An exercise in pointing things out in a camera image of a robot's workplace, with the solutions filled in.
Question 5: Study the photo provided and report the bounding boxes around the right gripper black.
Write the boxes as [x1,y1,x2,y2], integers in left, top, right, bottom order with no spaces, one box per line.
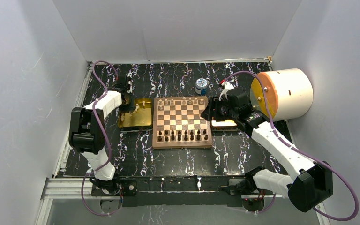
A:
[200,96,238,122]

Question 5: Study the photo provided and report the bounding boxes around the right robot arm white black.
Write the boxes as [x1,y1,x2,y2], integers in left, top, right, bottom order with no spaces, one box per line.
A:
[201,82,333,212]

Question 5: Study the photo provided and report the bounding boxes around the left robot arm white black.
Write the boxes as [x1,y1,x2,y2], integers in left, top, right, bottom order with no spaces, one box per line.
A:
[69,75,136,195]

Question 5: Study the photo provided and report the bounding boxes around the wooden chess board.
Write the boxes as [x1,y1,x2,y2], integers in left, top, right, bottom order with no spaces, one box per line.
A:
[152,96,213,149]

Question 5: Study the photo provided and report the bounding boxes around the left gold tin tray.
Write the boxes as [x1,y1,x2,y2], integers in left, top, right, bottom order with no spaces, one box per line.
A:
[118,98,153,132]

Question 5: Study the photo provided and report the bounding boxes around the gold tin tray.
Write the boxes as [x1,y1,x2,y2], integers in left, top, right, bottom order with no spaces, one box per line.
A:
[210,120,238,131]
[118,98,153,132]

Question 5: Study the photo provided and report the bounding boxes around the right gold tin tray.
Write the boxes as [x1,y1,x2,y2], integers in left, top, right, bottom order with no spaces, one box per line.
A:
[210,120,238,131]

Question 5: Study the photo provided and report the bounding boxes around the blue white small jar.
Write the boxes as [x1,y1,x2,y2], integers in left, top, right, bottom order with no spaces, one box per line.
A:
[195,78,208,96]

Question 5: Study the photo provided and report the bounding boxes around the white cylinder orange lid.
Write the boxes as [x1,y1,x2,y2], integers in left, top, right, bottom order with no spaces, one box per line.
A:
[250,68,313,121]

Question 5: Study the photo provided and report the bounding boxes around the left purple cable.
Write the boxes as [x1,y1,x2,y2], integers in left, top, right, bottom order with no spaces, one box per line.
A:
[80,60,120,217]

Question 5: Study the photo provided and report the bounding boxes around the purple cable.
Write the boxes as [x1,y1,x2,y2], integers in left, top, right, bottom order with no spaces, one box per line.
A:
[220,70,360,222]
[80,60,120,217]

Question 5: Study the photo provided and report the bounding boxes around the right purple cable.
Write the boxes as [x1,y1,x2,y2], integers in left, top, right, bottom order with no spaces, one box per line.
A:
[220,70,360,222]

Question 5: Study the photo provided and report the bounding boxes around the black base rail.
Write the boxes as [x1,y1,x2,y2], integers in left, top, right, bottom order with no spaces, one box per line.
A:
[90,175,277,215]

